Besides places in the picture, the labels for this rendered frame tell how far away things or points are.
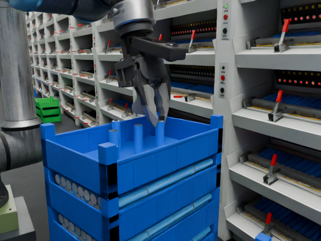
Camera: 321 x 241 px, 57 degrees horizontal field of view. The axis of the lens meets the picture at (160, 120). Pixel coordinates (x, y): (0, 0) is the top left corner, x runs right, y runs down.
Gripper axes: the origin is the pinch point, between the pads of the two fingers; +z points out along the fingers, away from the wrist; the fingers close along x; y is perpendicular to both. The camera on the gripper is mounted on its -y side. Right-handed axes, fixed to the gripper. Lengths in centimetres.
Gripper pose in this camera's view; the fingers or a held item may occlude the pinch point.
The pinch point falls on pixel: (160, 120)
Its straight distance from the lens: 61.6
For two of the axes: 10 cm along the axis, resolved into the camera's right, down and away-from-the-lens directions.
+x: -6.8, 1.6, -7.1
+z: 1.9, 9.8, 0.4
